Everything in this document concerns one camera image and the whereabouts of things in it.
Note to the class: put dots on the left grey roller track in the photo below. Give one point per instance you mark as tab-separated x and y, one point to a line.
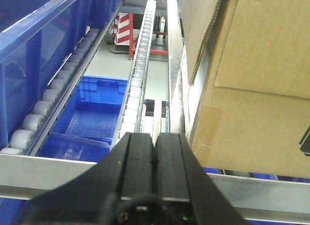
36	122

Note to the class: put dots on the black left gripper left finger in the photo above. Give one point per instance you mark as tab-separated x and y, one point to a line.
115	191

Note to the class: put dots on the brown cardboard EcoFlow box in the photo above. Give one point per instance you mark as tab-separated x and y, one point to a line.
247	86

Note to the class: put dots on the silver shelf front rail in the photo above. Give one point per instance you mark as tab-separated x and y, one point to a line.
24	177

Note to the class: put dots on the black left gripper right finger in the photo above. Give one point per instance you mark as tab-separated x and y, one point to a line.
186	194

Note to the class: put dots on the middle white roller track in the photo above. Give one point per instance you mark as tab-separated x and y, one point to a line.
132	107

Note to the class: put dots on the blue plastic bin upper left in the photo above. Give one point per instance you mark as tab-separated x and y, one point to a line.
35	38

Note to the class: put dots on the silver metal divider rail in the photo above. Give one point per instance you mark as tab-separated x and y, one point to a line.
175	51

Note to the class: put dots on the blue plastic bin lower shelf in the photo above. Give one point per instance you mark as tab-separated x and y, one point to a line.
85	129

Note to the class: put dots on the red white striped barrier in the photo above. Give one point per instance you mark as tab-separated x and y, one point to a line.
123	31

